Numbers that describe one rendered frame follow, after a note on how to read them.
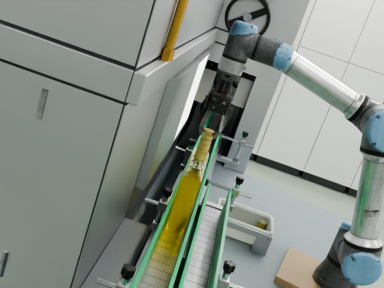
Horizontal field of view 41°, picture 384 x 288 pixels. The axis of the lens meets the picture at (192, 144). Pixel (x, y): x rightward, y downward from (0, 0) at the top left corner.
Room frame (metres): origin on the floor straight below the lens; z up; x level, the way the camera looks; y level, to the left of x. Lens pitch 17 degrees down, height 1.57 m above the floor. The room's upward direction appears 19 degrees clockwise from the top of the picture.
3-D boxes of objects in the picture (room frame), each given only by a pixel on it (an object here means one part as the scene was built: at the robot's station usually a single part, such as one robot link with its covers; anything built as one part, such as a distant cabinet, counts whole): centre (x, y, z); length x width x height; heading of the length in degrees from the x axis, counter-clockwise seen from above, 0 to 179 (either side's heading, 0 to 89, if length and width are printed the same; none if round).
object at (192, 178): (1.37, -0.03, 0.99); 0.06 x 0.06 x 0.21; 87
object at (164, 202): (1.35, 0.04, 0.94); 0.07 x 0.04 x 0.13; 88
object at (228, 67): (1.52, -0.04, 1.37); 0.08 x 0.08 x 0.05
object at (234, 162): (2.29, -0.19, 0.90); 0.17 x 0.05 x 0.23; 88
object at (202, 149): (1.37, -0.03, 1.14); 0.04 x 0.04 x 0.04
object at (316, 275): (1.60, -0.62, 0.82); 0.15 x 0.15 x 0.10
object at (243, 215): (1.77, -0.27, 0.80); 0.22 x 0.17 x 0.09; 88
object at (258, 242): (1.77, -0.25, 0.79); 0.27 x 0.17 x 0.08; 88
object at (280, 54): (1.53, -0.14, 1.45); 0.11 x 0.11 x 0.08; 86
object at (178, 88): (1.80, 0.09, 1.15); 0.90 x 0.03 x 0.34; 178
